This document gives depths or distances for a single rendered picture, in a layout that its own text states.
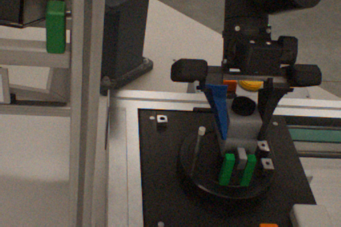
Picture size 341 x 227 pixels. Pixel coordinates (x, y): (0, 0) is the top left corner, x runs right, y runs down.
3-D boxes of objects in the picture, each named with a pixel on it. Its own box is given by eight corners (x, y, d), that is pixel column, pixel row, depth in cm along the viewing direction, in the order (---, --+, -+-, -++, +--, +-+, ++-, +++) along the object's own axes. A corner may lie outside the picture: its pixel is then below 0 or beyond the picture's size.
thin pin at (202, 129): (188, 171, 71) (198, 125, 66) (194, 171, 72) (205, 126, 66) (189, 175, 71) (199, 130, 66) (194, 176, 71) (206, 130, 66)
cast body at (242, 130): (214, 124, 74) (223, 86, 70) (244, 126, 75) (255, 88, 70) (224, 169, 68) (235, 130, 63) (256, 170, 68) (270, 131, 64)
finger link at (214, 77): (197, 70, 69) (204, 68, 65) (264, 73, 70) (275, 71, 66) (196, 85, 69) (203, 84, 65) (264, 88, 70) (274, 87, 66)
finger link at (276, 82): (215, 72, 70) (222, 69, 66) (281, 74, 71) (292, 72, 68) (214, 86, 70) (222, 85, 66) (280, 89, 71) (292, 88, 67)
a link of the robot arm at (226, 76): (171, 20, 70) (179, 12, 64) (305, 28, 73) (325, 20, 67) (169, 82, 70) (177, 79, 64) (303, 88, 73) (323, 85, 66)
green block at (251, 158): (238, 179, 71) (246, 154, 68) (246, 180, 72) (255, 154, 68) (239, 186, 71) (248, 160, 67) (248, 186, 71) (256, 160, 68)
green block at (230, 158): (218, 178, 71) (225, 152, 68) (226, 178, 71) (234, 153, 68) (219, 185, 70) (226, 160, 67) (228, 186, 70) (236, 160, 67)
